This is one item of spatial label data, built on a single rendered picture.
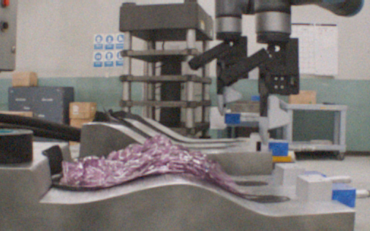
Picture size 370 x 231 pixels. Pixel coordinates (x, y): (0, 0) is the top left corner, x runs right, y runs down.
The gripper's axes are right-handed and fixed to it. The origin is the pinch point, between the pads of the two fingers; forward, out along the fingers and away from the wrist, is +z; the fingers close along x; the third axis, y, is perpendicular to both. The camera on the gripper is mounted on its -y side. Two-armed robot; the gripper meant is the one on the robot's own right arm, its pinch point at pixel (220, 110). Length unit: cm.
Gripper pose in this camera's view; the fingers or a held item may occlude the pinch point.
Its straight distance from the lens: 117.8
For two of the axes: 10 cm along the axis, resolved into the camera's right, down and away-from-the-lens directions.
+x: 2.2, -0.5, 9.7
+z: -0.1, 10.0, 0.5
